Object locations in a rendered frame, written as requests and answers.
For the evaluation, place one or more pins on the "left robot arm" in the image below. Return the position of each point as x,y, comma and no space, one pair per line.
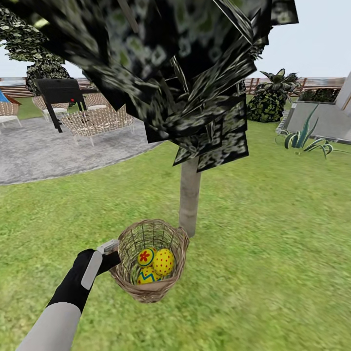
56,327

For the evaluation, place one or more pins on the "charcoal grill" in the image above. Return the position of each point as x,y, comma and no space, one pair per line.
55,91

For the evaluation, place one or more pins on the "wicker basket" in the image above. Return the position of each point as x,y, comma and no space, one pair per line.
150,292

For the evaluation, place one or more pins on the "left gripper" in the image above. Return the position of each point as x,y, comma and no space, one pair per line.
113,259

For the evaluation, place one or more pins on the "easter egg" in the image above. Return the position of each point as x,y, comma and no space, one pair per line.
163,262
146,275
144,256

